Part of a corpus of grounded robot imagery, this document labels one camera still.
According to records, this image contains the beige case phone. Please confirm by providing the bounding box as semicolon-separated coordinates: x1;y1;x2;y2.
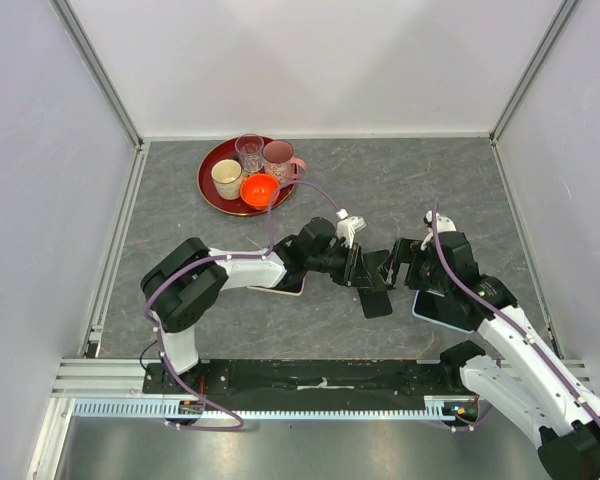
248;278;306;297

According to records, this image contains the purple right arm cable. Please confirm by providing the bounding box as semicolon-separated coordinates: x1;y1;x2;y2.
432;199;600;451

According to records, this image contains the slotted cable duct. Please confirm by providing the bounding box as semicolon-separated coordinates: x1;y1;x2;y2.
73;398;453;421

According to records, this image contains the blue case phone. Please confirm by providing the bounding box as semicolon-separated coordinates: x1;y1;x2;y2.
412;291;475;333

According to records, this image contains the black folding phone stand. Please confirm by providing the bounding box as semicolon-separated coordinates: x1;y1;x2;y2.
354;249;394;319

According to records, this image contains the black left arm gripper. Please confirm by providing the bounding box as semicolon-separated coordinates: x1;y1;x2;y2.
306;239;374;288

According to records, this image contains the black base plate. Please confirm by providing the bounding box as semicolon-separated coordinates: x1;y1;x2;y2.
142;357;486;412

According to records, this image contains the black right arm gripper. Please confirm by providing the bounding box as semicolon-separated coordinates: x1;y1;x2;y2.
376;236;452;294

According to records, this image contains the cream ceramic cup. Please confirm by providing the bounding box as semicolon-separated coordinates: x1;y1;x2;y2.
211;159;244;200

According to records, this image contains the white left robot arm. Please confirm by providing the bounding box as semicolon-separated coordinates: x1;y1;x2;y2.
140;217;393;393

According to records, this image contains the pink mug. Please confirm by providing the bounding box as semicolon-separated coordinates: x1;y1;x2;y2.
263;140;307;184

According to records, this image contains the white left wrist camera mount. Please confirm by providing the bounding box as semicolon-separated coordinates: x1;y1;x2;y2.
335;208;366;249

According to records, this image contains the clear drinking glass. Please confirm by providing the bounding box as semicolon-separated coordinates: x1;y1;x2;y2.
234;134;264;176

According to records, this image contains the orange plastic bowl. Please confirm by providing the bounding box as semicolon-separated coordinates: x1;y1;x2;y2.
240;173;279;210

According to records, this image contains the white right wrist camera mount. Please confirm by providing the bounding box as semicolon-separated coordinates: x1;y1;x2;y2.
420;210;456;251

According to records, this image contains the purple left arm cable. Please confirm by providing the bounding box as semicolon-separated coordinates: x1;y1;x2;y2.
144;180;349;431

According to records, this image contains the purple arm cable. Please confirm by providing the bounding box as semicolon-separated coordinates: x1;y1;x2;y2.
144;180;349;431
432;199;600;451

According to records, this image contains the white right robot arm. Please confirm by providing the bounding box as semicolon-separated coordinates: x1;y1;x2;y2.
383;231;600;479

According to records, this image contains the red round tray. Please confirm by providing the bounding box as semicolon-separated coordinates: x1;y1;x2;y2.
197;136;294;216

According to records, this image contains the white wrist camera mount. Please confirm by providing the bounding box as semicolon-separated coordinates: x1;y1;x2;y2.
420;210;456;251
335;208;366;249

